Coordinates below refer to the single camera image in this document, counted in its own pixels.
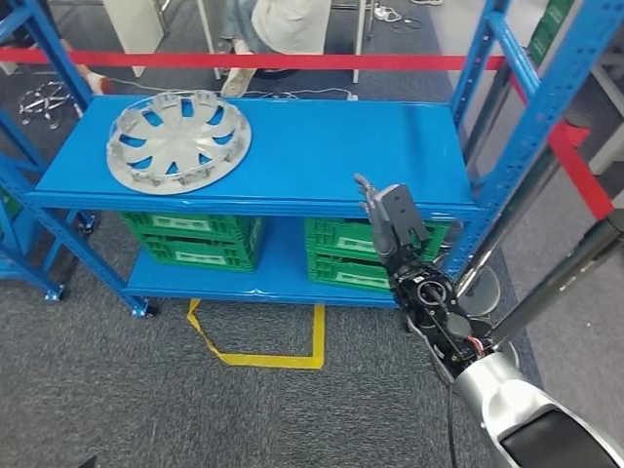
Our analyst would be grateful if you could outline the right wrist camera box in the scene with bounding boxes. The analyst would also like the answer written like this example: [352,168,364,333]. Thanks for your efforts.
[379,183,431,252]

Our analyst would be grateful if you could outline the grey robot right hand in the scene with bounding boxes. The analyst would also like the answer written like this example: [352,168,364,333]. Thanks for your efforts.
[353,172,401,266]

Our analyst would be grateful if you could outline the grey metal stanchion post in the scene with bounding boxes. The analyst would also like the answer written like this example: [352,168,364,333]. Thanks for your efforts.
[456,151,561,319]
[485,208,624,372]
[461,64,513,171]

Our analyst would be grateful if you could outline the silver plastic wheel cover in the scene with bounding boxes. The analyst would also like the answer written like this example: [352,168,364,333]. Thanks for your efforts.
[106,90,253,196]

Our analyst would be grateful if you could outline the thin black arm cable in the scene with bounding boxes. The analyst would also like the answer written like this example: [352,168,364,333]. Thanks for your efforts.
[444,380,460,468]

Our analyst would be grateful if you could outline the black stool chrome base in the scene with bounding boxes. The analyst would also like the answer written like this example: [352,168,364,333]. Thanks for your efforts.
[18,80,75,132]
[253,66,297,83]

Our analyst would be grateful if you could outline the person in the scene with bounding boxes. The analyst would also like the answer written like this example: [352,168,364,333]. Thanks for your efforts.
[217,0,334,99]
[59,37,112,97]

